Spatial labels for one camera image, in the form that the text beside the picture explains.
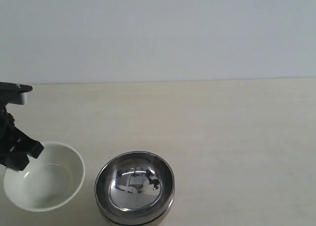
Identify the white ceramic bowl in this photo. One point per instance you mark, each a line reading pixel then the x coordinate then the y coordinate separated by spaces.
pixel 49 181

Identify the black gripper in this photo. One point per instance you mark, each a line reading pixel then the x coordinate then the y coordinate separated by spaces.
pixel 14 144

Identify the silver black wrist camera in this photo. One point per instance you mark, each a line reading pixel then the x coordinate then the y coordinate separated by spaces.
pixel 12 93

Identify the smooth steel bowl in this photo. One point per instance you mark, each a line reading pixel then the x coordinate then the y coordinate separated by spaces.
pixel 127 219

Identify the ribbed steel bowl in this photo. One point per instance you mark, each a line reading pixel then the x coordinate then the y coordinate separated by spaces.
pixel 136 182

